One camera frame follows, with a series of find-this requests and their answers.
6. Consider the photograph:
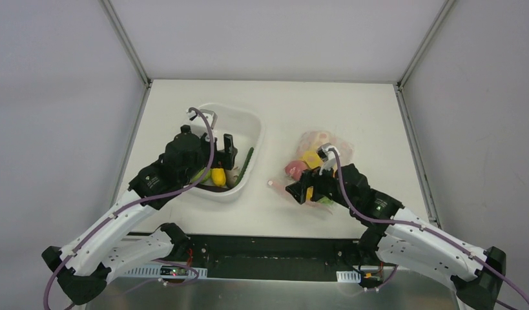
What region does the green lime toy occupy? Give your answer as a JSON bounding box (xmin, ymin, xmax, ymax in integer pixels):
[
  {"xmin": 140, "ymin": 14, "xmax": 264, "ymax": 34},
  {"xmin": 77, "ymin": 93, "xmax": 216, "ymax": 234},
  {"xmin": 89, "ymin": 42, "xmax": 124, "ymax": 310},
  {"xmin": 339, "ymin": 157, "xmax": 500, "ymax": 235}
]
[{"xmin": 318, "ymin": 197, "xmax": 334, "ymax": 205}]

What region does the yellow napa cabbage toy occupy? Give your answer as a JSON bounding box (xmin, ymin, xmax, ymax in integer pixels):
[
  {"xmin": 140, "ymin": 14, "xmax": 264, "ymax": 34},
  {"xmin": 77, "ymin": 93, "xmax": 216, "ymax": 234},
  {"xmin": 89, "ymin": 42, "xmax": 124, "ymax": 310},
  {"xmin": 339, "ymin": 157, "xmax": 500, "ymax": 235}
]
[{"xmin": 301, "ymin": 150, "xmax": 323, "ymax": 169}]

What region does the white plastic basket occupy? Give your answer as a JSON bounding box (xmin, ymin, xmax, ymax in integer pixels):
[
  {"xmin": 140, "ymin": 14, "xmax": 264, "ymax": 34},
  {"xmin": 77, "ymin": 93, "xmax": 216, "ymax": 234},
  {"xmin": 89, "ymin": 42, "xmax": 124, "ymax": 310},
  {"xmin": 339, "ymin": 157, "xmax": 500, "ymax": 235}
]
[{"xmin": 179, "ymin": 103, "xmax": 265, "ymax": 205}]

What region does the red apple toy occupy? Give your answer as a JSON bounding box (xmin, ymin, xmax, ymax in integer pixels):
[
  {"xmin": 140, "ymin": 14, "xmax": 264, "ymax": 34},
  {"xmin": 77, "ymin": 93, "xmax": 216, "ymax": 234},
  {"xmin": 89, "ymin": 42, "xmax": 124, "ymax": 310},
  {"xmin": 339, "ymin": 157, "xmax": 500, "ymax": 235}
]
[{"xmin": 284, "ymin": 160, "xmax": 309, "ymax": 181}]

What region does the clear zip top bag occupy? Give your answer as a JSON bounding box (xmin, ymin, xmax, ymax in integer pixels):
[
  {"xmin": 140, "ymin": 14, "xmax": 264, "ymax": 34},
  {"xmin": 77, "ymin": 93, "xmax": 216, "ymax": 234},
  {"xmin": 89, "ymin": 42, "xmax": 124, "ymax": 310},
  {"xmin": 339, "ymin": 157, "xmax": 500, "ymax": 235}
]
[{"xmin": 267, "ymin": 130, "xmax": 354, "ymax": 205}]

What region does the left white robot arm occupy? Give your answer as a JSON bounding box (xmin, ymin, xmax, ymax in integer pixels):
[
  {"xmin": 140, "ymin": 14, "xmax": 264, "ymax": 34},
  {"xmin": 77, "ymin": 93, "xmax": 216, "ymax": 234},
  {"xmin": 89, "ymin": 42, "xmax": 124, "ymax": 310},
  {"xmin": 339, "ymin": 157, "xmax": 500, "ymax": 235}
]
[{"xmin": 42, "ymin": 125, "xmax": 238, "ymax": 305}]

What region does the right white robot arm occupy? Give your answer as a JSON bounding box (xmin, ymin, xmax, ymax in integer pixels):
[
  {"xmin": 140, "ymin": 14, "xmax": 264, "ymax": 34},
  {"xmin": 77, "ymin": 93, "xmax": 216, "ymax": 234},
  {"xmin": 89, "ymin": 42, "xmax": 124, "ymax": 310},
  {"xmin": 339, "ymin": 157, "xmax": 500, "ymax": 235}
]
[{"xmin": 285, "ymin": 164, "xmax": 506, "ymax": 309}]

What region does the yellow corn toy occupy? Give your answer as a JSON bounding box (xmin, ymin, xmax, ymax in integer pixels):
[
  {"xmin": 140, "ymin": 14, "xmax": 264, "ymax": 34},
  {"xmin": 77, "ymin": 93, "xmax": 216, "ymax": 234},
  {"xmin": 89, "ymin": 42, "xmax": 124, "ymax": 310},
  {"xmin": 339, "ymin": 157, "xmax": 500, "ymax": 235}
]
[{"xmin": 211, "ymin": 168, "xmax": 227, "ymax": 187}]

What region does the grey fish toy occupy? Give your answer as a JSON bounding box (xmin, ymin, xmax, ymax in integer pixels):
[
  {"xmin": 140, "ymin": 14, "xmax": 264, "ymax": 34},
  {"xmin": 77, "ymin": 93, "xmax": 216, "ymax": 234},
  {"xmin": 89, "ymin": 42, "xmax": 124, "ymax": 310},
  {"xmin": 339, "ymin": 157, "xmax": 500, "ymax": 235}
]
[{"xmin": 225, "ymin": 167, "xmax": 241, "ymax": 188}]

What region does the green cucumber toy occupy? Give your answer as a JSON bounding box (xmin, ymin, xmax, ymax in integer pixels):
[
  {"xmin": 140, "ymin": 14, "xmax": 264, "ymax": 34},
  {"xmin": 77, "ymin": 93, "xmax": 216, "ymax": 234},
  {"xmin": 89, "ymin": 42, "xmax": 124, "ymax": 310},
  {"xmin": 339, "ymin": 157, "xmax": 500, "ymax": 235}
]
[{"xmin": 233, "ymin": 147, "xmax": 254, "ymax": 187}]

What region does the green round vegetable toy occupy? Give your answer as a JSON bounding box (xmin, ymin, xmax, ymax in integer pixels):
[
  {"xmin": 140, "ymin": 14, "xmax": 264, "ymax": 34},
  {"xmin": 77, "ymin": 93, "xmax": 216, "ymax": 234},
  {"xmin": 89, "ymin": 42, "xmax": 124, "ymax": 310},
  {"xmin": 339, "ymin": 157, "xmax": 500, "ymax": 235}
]
[{"xmin": 191, "ymin": 169, "xmax": 211, "ymax": 184}]

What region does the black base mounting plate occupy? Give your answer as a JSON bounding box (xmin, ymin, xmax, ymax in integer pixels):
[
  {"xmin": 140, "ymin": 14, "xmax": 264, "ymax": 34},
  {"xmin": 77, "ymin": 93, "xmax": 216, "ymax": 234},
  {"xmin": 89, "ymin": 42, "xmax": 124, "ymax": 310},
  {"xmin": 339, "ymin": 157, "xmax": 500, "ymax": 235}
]
[{"xmin": 145, "ymin": 232, "xmax": 399, "ymax": 284}]

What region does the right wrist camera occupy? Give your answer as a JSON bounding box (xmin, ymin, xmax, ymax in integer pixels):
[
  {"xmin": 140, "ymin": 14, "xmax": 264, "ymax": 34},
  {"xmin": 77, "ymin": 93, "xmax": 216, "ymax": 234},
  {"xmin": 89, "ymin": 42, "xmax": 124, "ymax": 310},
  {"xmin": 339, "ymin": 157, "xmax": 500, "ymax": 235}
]
[{"xmin": 316, "ymin": 143, "xmax": 339, "ymax": 176}]

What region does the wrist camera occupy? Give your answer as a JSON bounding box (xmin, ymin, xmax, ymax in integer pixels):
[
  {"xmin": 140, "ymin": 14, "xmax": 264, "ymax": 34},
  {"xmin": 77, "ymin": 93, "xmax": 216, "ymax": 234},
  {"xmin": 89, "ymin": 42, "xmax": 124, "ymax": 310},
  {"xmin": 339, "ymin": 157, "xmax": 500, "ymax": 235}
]
[
  {"xmin": 187, "ymin": 108, "xmax": 218, "ymax": 129},
  {"xmin": 316, "ymin": 143, "xmax": 339, "ymax": 176}
]

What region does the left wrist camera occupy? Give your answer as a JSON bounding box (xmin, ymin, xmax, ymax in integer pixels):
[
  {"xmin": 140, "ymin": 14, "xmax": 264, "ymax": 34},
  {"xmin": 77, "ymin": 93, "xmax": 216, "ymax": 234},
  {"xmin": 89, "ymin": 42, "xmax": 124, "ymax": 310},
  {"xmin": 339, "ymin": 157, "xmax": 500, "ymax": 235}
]
[{"xmin": 187, "ymin": 108, "xmax": 218, "ymax": 129}]

